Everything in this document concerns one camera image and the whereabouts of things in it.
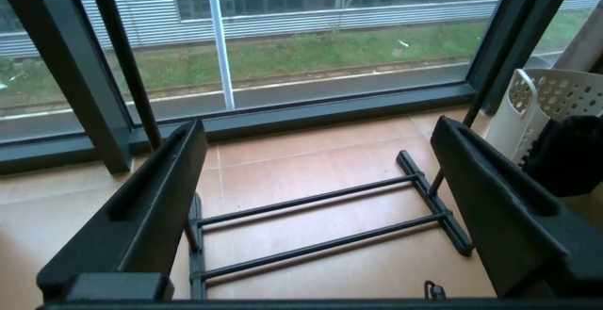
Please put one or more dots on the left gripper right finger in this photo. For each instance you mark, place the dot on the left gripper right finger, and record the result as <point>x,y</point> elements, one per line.
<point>509,225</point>

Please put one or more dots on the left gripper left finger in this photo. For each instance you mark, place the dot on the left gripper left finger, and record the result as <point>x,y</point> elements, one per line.
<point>141,225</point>

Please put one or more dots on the white laundry basket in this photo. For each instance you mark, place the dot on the white laundry basket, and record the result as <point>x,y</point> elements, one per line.
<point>506,126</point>

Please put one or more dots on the black clothes rack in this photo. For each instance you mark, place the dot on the black clothes rack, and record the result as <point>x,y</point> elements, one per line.
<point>119,41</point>

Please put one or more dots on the black garment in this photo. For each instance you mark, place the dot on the black garment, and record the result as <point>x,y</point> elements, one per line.
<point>565,154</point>

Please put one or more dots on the beige curtain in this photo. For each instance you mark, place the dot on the beige curtain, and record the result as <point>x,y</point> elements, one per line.
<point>584,37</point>

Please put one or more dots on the window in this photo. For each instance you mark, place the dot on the window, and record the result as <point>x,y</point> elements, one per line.
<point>306,55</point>

